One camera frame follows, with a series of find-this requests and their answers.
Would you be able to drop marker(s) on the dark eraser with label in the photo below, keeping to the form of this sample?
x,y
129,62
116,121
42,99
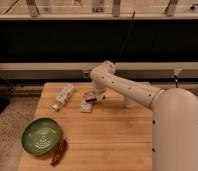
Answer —
x,y
90,98

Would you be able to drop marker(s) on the red chili pepper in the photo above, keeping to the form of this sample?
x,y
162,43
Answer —
x,y
59,152

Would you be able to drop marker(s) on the green ribbed plate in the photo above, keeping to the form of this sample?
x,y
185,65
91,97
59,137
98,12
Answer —
x,y
41,136

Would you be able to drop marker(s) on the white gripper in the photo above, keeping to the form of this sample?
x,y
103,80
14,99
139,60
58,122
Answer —
x,y
99,93

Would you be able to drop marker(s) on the white plastic bottle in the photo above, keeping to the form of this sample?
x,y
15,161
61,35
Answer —
x,y
63,97

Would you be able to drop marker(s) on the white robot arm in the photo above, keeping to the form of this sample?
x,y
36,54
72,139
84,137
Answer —
x,y
174,119

